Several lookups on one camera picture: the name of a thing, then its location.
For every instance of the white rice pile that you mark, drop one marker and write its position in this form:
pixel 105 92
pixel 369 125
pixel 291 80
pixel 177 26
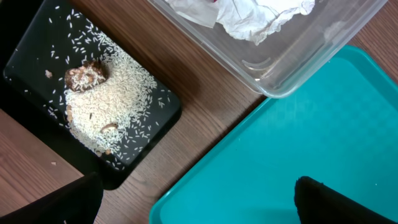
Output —
pixel 99 117

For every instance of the brown food scrap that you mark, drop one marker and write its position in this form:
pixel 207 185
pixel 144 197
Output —
pixel 87 76

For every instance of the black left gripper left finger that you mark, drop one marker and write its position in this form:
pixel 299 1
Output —
pixel 77 202

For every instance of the black tray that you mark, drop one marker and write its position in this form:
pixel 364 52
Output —
pixel 40 41

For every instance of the white napkin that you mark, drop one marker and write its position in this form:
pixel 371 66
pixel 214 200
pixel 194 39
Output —
pixel 251 20

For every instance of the teal plastic tray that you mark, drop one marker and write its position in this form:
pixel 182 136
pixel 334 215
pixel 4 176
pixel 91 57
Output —
pixel 339 128

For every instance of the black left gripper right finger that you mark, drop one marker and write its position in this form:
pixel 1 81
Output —
pixel 319 204

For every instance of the clear plastic bin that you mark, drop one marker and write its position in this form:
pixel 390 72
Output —
pixel 288 58

